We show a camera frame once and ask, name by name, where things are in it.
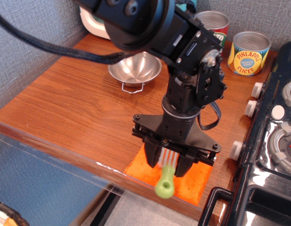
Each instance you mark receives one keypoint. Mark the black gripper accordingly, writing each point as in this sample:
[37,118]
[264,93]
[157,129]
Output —
[181,133]

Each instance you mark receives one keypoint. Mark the green handled grey spatula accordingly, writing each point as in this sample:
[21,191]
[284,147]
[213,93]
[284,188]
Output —
[165,188]

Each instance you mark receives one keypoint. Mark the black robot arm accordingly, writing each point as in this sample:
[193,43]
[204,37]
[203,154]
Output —
[193,57]

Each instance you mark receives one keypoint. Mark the orange towel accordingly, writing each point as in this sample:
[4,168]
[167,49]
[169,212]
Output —
[189,188]

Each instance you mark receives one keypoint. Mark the small steel bowl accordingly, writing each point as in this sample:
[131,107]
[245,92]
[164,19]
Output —
[136,71]

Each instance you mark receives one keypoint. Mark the black toy stove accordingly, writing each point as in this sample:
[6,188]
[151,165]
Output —
[261,194]

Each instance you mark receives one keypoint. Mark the pineapple slices can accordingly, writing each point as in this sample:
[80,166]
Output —
[248,53]

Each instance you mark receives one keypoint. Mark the tomato sauce can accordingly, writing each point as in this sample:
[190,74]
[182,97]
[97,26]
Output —
[216,21]

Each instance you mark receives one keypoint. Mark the teal toy microwave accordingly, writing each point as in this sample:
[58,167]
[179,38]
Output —
[93,25]

